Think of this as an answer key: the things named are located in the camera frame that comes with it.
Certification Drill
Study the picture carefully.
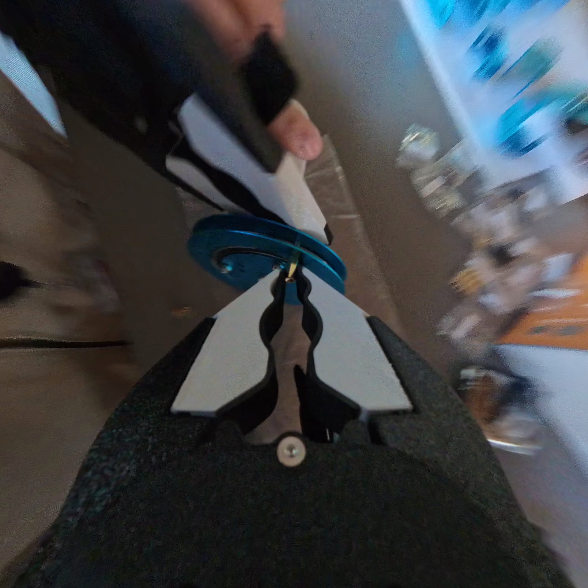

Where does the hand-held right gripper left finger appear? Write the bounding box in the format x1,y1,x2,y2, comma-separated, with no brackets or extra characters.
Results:
170,271,286,433

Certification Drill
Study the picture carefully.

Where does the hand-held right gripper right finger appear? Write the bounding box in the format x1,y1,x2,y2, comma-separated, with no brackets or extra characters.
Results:
294,268,413,439

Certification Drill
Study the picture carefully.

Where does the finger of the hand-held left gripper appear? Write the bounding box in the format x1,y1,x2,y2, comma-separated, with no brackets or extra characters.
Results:
179,94,332,244
165,152,295,226

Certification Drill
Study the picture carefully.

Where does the blue round turntable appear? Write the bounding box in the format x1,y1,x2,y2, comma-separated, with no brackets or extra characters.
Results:
187,213,347,306

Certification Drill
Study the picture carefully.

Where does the clear plastic bag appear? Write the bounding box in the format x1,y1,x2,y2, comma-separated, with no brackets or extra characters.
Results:
177,135,402,350

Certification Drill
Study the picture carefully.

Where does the row of small hardware bags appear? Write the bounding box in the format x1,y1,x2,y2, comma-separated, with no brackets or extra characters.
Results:
395,123,588,350

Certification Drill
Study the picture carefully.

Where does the orange box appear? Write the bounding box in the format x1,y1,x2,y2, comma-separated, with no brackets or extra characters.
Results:
498,282,588,346

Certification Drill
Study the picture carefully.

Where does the large white box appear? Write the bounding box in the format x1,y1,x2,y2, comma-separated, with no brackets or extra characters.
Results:
494,345,588,579

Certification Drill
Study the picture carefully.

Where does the white foam board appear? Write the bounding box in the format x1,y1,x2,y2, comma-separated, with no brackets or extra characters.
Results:
400,0,588,207

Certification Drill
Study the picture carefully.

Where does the black cable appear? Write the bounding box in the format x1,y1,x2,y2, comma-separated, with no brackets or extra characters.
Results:
0,339,132,348

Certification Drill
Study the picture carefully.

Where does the black cable plug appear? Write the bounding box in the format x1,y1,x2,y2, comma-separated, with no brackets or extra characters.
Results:
0,262,43,300

